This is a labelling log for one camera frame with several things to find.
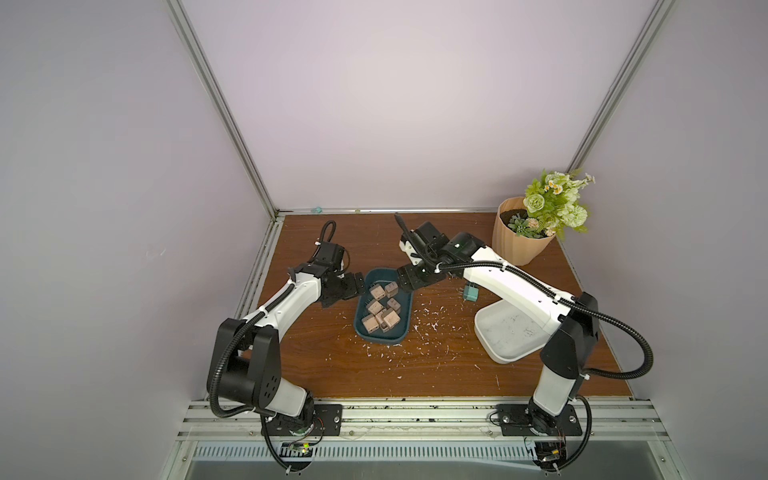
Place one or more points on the green artificial flower plant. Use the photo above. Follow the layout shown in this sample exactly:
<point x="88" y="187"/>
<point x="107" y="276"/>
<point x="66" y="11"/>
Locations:
<point x="551" y="206"/>

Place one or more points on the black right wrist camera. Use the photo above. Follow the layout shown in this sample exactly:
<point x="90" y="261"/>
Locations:
<point x="427" y="240"/>

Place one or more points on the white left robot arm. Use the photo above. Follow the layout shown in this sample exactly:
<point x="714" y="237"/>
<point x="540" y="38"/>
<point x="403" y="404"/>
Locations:
<point x="245" y="373"/>

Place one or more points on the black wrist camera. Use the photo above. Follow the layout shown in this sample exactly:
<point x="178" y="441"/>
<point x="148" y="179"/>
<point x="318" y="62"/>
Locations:
<point x="330" y="255"/>
<point x="427" y="240"/>

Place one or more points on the dark teal storage tray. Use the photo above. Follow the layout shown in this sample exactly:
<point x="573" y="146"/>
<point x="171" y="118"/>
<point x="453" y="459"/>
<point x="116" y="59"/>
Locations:
<point x="384" y="309"/>

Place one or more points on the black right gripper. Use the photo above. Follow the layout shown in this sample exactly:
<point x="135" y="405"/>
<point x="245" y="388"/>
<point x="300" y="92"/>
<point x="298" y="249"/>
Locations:
<point x="409" y="279"/>

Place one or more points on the corner aluminium post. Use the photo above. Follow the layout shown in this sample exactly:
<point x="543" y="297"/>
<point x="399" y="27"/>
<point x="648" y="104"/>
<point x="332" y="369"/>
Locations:
<point x="639" y="50"/>
<point x="188" y="36"/>

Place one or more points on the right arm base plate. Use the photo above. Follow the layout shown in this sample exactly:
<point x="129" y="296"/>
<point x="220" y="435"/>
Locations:
<point x="528" y="420"/>

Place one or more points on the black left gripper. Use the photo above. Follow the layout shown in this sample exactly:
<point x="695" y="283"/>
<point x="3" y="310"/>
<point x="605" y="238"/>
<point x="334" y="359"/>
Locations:
<point x="352" y="290"/>

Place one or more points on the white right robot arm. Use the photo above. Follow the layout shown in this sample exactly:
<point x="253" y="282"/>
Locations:
<point x="565" y="355"/>

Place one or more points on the white storage tray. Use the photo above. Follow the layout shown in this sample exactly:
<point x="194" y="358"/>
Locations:
<point x="509" y="333"/>

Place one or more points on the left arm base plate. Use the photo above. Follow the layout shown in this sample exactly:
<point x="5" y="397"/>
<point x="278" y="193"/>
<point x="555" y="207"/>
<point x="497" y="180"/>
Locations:
<point x="322" y="419"/>

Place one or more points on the aluminium front rail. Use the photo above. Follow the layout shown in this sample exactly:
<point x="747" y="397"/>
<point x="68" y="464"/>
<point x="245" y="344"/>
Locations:
<point x="437" y="418"/>

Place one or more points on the right corner aluminium post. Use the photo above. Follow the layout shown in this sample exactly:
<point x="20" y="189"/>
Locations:
<point x="639" y="50"/>

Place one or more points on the left corner aluminium post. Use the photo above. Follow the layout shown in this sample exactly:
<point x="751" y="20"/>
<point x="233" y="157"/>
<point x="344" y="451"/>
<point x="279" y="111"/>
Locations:
<point x="188" y="36"/>

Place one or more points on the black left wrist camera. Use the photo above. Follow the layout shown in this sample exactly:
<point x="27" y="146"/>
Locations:
<point x="330" y="255"/>

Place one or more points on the peach ribbed flower pot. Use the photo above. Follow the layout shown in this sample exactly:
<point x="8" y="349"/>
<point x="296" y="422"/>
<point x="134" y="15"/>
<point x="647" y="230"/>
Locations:
<point x="515" y="249"/>

